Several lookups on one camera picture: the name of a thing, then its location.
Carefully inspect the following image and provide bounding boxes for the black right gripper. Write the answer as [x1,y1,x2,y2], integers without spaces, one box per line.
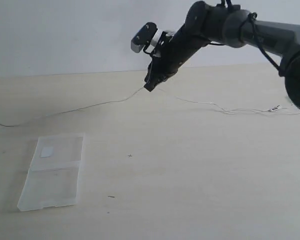
[143,29,205,92]

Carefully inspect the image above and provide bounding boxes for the white wired earphones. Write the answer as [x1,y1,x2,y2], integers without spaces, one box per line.
[0,87,300,128]

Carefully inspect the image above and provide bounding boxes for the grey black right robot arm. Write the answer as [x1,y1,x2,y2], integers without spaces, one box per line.
[144,0,300,109]

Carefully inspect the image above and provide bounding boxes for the clear plastic open case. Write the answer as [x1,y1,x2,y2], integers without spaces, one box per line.
[17,133,85,212]

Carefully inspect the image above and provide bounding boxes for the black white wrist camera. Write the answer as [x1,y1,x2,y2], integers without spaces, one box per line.
[130,22,176,58]

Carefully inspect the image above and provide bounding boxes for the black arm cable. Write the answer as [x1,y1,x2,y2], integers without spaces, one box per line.
[216,0,286,77]

